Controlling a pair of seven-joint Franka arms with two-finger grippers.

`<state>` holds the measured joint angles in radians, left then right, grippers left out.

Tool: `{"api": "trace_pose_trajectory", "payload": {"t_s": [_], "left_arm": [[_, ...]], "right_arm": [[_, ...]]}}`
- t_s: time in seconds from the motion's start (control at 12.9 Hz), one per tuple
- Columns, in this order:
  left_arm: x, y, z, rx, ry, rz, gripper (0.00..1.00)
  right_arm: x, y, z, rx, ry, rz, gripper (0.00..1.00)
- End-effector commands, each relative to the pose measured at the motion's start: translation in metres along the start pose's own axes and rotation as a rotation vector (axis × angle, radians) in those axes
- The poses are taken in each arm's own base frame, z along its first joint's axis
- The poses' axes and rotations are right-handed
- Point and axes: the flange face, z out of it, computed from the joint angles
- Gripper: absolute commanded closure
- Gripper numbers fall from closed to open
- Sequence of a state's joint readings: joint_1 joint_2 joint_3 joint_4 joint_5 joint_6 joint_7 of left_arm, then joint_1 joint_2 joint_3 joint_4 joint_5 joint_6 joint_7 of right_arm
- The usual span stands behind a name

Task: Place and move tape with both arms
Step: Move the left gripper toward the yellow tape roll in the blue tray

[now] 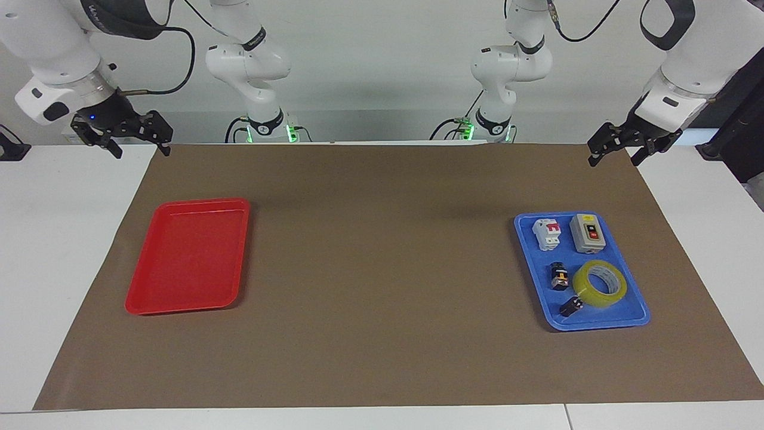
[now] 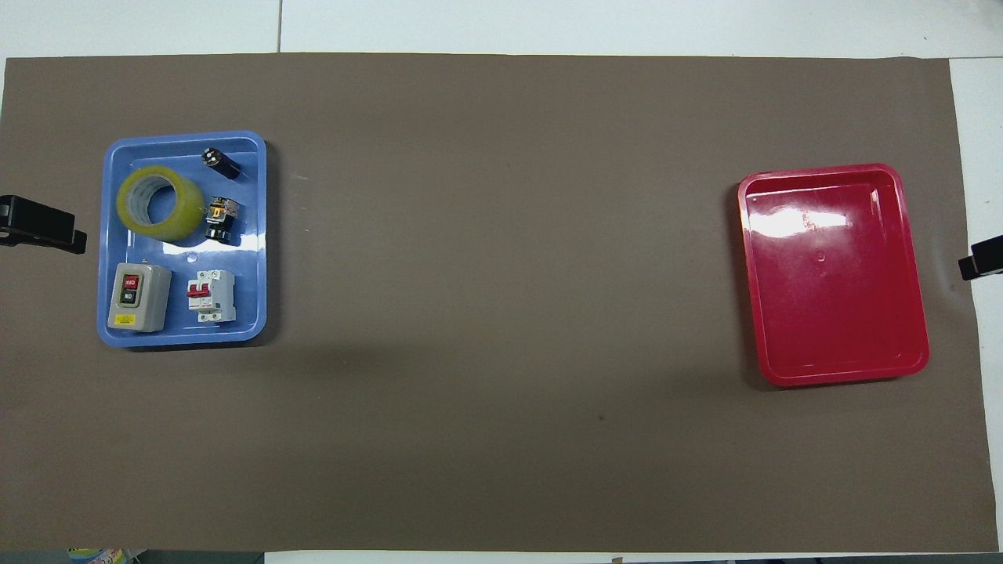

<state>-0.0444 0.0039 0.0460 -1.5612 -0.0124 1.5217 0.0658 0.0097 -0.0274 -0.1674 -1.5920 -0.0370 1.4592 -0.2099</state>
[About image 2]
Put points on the yellowish clear tape roll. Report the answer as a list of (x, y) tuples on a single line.
[(186, 205)]

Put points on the blue plastic tray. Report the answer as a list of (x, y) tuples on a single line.
[(243, 235)]

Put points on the black yellow push-button component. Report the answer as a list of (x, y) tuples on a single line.
[(221, 221)]

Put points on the white red circuit breaker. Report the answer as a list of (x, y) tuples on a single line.
[(213, 296)]

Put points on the small black cylindrical component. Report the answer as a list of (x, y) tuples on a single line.
[(221, 163)]

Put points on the red plastic tray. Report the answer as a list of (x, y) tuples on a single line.
[(832, 290)]

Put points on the grey push-button switch box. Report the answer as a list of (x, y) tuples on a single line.
[(149, 305)]

